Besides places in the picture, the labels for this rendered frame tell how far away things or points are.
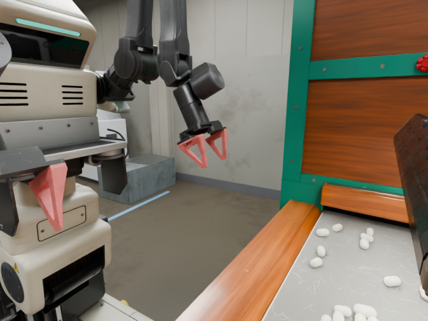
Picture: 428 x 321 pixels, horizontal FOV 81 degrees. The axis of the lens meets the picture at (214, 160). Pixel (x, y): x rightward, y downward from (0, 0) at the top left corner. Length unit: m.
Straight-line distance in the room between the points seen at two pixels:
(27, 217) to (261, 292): 0.54
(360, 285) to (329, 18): 0.78
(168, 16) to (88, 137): 0.35
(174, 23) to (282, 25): 2.38
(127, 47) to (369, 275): 0.80
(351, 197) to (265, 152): 2.12
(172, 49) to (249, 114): 2.40
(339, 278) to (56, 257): 0.66
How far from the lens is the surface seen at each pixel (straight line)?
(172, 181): 3.48
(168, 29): 0.67
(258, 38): 3.04
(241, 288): 0.59
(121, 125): 3.91
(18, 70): 0.67
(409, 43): 0.96
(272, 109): 2.90
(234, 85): 3.08
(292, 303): 0.61
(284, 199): 1.05
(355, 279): 0.72
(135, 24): 0.74
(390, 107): 0.95
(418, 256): 0.21
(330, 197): 0.94
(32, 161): 0.34
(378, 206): 0.93
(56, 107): 0.70
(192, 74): 0.62
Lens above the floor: 1.14
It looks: 14 degrees down
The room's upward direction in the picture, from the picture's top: straight up
